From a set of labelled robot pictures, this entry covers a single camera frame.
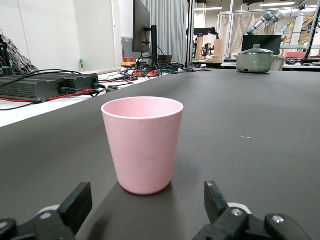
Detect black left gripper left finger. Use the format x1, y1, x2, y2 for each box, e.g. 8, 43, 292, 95
0, 181, 94, 240

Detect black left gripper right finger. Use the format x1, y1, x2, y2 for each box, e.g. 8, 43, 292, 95
191, 180, 313, 240

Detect pink plastic cup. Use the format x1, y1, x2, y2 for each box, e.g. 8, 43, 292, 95
100, 96, 185, 196

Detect dark grey table mat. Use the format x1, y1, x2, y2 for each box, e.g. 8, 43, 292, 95
0, 68, 320, 240

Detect black power supply box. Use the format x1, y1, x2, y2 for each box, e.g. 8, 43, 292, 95
0, 73, 100, 102

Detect sage green cooking pot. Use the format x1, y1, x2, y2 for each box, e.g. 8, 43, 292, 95
233, 44, 280, 74

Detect yellow emergency stop box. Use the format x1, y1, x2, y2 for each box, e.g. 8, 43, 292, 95
121, 56, 138, 68

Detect patterned grey cloth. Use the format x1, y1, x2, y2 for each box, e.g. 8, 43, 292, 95
0, 28, 40, 76

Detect glass lid with green rim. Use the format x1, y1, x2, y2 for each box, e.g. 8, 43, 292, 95
240, 44, 275, 55

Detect pink box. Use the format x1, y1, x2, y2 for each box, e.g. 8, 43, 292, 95
284, 51, 309, 60

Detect black wide monitor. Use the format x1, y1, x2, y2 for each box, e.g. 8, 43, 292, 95
241, 34, 283, 56

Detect black monitor on stand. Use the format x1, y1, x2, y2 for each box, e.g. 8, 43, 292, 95
132, 0, 159, 61

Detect red cable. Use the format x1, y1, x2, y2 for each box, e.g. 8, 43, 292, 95
0, 87, 106, 103

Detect tangled black cables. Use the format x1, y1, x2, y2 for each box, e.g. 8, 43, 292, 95
98, 55, 212, 85

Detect aluminium cell frame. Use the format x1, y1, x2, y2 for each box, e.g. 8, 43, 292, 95
216, 0, 320, 65

